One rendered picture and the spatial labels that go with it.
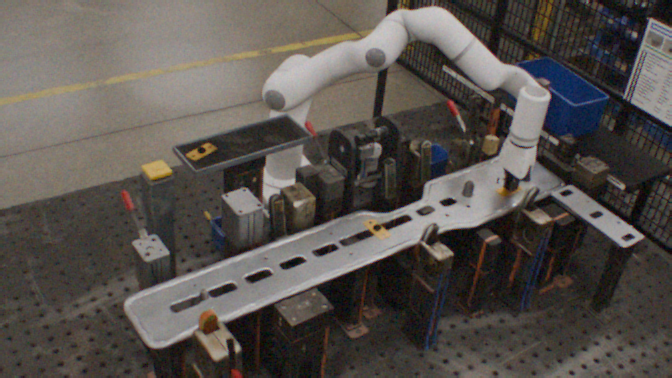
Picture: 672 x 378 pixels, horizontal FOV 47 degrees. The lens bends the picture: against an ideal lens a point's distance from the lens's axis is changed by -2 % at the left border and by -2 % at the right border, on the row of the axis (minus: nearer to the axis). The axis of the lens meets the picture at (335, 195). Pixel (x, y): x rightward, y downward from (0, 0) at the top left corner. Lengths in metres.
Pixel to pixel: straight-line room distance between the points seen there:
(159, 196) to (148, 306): 0.32
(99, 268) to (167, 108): 2.22
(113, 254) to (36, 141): 1.94
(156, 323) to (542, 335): 1.15
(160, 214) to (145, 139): 2.21
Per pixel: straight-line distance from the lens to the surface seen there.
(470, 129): 2.45
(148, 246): 2.00
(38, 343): 2.31
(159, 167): 2.09
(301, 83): 2.40
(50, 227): 2.67
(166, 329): 1.88
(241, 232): 2.05
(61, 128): 4.48
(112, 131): 4.41
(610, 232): 2.38
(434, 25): 2.18
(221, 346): 1.75
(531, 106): 2.22
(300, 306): 1.88
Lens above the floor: 2.36
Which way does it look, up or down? 37 degrees down
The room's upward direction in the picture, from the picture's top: 6 degrees clockwise
